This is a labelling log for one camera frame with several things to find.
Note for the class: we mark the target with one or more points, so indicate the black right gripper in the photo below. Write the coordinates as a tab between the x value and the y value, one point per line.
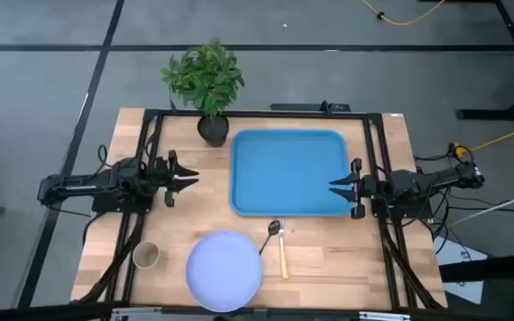
358	187

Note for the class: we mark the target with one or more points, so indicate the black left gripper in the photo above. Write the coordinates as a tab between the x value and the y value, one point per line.
171	178

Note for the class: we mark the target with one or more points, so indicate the beige paper cup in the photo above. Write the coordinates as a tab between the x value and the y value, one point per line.
146	255

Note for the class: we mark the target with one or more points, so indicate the lilac round plate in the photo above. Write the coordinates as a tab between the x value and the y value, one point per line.
224	272

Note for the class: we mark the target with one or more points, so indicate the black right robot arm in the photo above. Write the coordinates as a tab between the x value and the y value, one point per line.
417	180

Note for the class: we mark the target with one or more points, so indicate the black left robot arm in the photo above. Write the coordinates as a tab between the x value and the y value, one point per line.
83	183

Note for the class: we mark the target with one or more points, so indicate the blue plastic tray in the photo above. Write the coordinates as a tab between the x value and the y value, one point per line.
284	174

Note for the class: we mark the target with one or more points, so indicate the green plant in black pot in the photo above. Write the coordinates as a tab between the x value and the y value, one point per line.
205	80

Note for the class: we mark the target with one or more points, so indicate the silver metal bar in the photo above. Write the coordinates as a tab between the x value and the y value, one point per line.
382	316

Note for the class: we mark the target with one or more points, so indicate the black metal beam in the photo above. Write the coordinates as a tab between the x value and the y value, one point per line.
484	269

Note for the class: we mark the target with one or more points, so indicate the black aluminium table frame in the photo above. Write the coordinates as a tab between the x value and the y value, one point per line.
261	114

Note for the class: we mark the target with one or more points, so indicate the black metal table leg frame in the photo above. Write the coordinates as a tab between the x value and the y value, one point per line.
498	114

